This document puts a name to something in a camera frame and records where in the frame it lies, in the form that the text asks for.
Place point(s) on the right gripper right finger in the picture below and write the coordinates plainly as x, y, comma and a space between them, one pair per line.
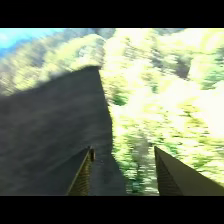
180, 180

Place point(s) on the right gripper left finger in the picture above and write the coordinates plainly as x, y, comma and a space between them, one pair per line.
82, 178

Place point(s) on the black garment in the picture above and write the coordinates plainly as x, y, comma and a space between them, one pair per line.
50, 133

